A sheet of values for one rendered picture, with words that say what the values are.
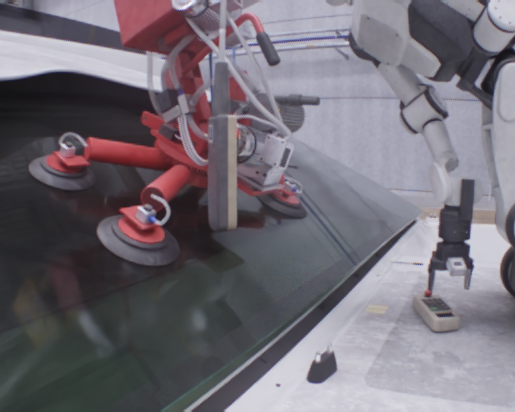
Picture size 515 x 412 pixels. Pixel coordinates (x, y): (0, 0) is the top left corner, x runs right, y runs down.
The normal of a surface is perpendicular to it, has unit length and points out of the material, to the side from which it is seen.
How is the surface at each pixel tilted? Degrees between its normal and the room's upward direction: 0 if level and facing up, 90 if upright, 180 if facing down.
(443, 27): 83
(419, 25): 119
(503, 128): 90
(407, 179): 90
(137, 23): 90
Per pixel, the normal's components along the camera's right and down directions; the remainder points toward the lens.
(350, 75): -0.47, 0.12
